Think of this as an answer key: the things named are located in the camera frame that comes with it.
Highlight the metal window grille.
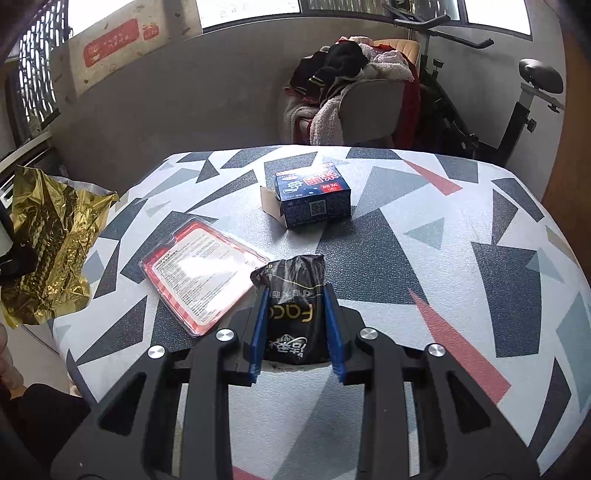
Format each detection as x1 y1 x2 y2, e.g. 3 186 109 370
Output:
4 0 70 139

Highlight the black garment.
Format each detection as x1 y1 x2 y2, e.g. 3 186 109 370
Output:
293 41 370 100

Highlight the brown wooden panel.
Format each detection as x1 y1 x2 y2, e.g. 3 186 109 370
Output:
540 28 591 222

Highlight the black exercise bike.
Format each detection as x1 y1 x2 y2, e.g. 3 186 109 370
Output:
383 14 566 167

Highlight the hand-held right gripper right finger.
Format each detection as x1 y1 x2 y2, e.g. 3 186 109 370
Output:
322 284 541 480

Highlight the red cloth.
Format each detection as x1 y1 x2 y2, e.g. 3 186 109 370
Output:
397 51 422 148

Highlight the window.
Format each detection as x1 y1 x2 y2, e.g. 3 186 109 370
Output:
196 0 534 38

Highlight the person's dark clothing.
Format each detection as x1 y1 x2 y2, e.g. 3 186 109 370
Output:
0 383 93 480

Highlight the black plastic packet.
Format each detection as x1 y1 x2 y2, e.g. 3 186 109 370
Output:
250 253 333 367

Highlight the blue cardboard box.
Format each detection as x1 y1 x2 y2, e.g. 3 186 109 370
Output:
259 162 351 229

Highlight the grey office chair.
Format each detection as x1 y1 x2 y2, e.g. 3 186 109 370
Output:
281 39 423 148

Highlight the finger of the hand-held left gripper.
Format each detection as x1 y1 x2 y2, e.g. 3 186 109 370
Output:
0 244 40 280

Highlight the white fleece garment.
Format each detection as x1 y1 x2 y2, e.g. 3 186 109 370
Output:
284 95 347 147

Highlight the person's left hand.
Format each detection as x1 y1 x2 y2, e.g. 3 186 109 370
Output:
0 323 24 393

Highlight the cardboard sheet with red labels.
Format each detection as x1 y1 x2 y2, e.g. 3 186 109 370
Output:
48 0 204 97

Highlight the gold foil wrapper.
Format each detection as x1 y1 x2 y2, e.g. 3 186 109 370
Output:
0 164 121 329

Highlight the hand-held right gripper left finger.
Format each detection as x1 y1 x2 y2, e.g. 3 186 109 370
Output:
51 285 271 480

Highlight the white fluffy towel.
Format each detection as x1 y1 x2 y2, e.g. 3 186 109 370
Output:
355 39 414 84

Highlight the red clear blister pack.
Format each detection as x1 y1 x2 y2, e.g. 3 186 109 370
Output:
139 217 273 340

